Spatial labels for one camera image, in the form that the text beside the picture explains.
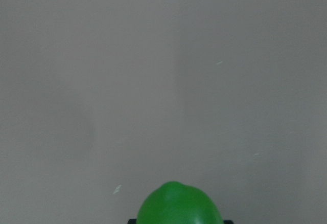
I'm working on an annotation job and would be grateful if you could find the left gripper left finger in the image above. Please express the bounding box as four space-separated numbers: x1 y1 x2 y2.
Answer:
127 219 136 224

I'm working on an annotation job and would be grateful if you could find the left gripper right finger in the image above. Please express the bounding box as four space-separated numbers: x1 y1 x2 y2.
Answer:
223 220 233 224

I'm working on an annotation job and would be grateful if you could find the green lime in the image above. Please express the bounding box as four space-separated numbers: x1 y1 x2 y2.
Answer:
136 181 224 223

